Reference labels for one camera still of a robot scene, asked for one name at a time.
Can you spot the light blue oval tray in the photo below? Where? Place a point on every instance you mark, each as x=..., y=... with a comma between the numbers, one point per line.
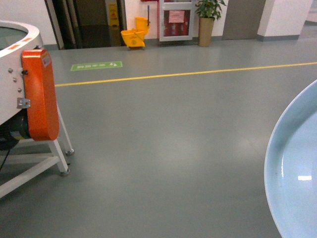
x=290, y=168

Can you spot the yellow mop bucket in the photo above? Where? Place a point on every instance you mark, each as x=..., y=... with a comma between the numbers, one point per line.
x=135, y=38

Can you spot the yellow wet floor sign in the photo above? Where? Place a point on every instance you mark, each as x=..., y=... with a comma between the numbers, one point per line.
x=114, y=25

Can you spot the green floor sticker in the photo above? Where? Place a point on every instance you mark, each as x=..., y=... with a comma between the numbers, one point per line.
x=96, y=65

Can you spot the fire extinguisher cabinet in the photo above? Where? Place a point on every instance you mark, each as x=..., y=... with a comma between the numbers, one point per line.
x=175, y=20

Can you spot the orange motor cover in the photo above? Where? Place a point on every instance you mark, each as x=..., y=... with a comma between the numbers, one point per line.
x=39, y=88

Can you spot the potted green plant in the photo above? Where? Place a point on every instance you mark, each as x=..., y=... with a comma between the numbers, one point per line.
x=208, y=12

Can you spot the white round conveyor machine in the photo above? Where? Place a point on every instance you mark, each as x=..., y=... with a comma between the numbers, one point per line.
x=15, y=140

